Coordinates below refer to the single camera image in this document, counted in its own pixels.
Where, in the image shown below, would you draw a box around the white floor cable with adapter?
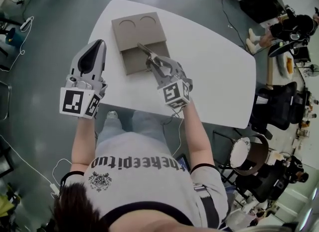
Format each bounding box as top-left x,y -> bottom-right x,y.
0,135 -> 73,193

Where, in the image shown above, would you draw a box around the person's light jeans legs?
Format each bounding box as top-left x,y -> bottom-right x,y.
98,110 -> 168,148

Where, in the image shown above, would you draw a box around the blue tablet device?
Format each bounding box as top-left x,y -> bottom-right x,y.
175,153 -> 192,172

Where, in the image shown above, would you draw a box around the person's right forearm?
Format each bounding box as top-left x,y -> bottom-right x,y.
182,99 -> 216,171

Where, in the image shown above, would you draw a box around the person's grey printed t-shirt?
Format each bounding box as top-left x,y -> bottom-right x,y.
59,130 -> 229,232

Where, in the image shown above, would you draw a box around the black office chair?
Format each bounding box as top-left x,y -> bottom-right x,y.
250,81 -> 308,141

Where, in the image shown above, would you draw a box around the person's left forearm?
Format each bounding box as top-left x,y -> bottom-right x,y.
70,114 -> 98,175

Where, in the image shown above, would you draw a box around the black floor cable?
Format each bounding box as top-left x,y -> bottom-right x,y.
220,0 -> 248,49

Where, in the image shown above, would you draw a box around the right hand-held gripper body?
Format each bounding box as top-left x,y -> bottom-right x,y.
152,61 -> 194,109

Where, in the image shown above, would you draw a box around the white power strip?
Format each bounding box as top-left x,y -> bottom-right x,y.
19,16 -> 35,32

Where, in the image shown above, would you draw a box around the black shoulder strap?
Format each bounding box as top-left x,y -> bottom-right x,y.
198,190 -> 221,230

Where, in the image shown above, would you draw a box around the chair with round white seat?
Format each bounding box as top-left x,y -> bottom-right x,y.
212,129 -> 270,177

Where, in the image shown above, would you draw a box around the black standing fan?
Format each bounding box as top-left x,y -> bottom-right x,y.
304,63 -> 319,79

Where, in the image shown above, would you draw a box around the dark computer monitor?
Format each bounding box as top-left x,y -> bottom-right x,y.
267,39 -> 310,57

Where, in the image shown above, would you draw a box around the dark blue bin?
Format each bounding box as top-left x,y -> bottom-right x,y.
4,27 -> 25,47

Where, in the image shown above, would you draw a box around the grey tray container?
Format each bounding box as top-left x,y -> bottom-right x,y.
111,11 -> 171,76

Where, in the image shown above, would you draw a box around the black equipment case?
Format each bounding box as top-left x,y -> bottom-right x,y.
238,0 -> 288,25

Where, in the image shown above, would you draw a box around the thin white floor cable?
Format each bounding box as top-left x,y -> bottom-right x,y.
0,25 -> 26,72

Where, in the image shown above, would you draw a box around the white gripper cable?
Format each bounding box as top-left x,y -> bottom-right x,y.
162,108 -> 185,157

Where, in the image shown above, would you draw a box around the metal chair frame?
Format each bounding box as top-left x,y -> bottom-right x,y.
0,80 -> 12,122

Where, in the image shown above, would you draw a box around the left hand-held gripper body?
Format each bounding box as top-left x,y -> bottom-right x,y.
59,67 -> 108,119

